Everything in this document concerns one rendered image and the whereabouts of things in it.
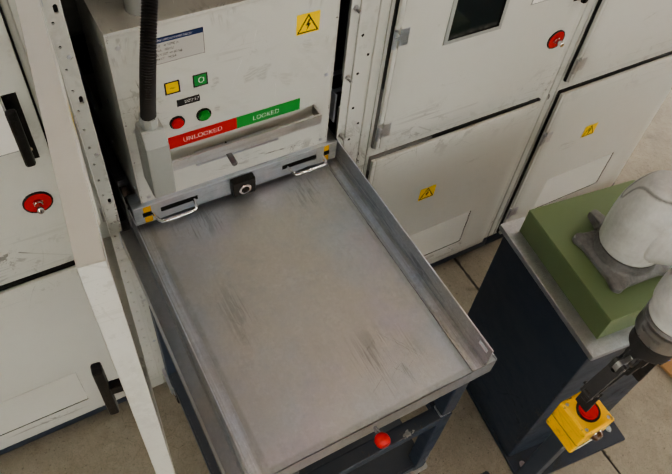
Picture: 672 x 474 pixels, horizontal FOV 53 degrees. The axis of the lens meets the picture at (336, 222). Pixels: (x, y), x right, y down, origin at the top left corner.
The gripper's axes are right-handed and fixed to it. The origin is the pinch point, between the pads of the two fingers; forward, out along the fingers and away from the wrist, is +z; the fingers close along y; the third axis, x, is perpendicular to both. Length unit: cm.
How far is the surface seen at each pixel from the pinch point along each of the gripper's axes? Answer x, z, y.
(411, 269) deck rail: -47, 16, 11
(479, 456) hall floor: -18, 102, -14
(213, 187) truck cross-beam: -85, 10, 45
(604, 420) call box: 2.9, 11.6, -1.9
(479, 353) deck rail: -21.7, 15.3, 10.2
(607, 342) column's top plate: -13.6, 26.5, -26.1
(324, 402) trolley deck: -27, 17, 45
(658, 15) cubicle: -85, 0, -100
